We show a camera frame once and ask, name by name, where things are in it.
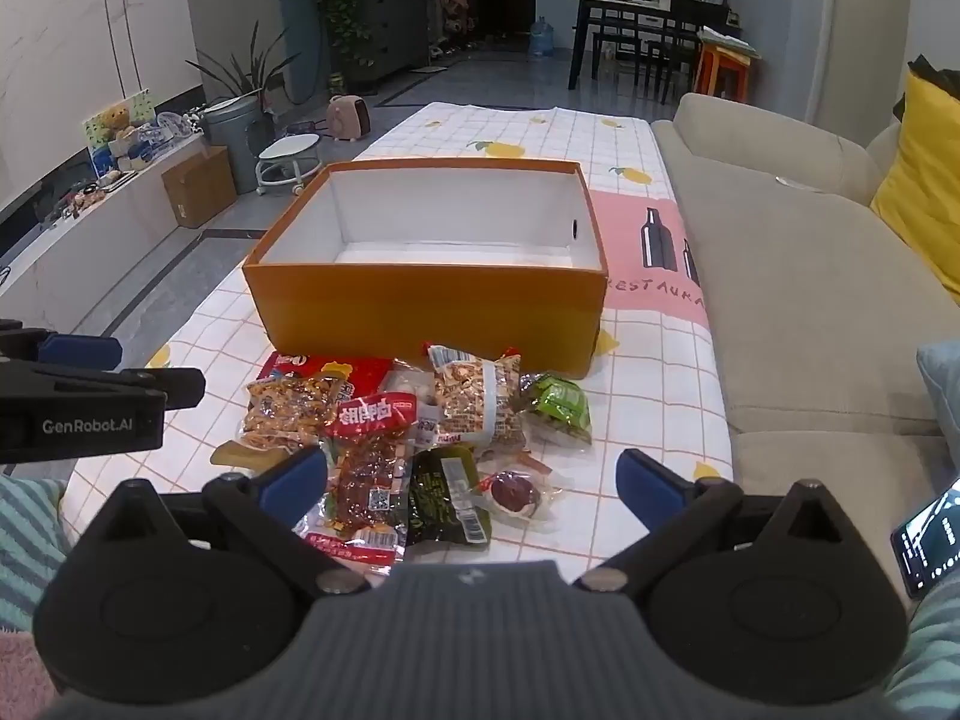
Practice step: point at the teal striped cloth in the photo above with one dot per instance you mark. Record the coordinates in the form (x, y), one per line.
(30, 540)
(930, 652)

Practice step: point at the white round stool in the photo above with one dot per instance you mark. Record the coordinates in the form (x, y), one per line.
(289, 154)

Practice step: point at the yellow cushion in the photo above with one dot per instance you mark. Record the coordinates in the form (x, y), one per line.
(926, 172)

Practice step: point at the white and brown snack packet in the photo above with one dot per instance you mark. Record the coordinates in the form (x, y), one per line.
(289, 409)

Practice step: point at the folded cloth stack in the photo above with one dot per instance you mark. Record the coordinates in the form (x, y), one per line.
(727, 41)

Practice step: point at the red-label spicy strip packet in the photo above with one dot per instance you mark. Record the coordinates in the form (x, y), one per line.
(367, 480)

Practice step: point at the dark grey cabinet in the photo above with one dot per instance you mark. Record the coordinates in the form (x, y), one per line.
(390, 22)

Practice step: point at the blue water jug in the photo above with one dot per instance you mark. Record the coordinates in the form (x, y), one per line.
(541, 37)

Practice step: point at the green-label snack packet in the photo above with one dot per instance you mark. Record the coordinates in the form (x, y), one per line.
(559, 401)

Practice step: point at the dark cushion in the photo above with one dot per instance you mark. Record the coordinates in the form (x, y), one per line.
(930, 75)

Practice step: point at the orange cardboard box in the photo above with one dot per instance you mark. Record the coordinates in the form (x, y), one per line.
(427, 307)

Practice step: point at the long-leaf potted plant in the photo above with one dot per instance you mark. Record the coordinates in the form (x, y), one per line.
(240, 67)

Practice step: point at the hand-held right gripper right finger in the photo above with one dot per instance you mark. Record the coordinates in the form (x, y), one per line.
(649, 484)

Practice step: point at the clear peanut packet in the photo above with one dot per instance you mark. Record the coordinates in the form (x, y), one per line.
(469, 390)

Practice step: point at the shoe rack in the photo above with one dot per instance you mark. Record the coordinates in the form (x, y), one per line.
(454, 7)

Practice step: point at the grey round bin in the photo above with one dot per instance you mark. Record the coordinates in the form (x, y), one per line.
(240, 142)

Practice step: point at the white TV console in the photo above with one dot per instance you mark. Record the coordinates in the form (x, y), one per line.
(75, 240)

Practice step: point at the black and green snack packet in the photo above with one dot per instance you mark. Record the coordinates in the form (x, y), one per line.
(442, 495)

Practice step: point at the pink fuzzy cloth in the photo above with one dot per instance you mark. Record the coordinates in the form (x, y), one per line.
(22, 671)

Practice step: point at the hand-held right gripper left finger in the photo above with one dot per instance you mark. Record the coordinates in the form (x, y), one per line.
(294, 476)

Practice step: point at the teddy bear picture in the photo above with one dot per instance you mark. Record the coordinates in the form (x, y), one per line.
(120, 131)

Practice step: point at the brown cardboard box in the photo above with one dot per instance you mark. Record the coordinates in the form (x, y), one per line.
(199, 187)

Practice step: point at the black dining table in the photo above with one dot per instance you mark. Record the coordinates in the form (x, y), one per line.
(637, 9)

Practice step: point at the clear packet with dark-red snack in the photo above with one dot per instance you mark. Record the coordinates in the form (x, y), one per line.
(514, 495)

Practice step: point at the beige sofa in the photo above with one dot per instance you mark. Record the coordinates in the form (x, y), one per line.
(810, 300)

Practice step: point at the orange stool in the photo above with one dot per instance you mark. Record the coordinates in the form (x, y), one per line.
(720, 64)

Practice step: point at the red snack bag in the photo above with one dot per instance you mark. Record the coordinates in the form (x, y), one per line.
(360, 375)

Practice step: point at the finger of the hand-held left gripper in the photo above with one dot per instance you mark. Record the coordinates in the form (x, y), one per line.
(79, 352)
(150, 384)

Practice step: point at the table with lemon tablecloth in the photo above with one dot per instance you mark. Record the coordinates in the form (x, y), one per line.
(660, 405)

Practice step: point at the black smartphone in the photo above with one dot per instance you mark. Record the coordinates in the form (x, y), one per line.
(930, 540)

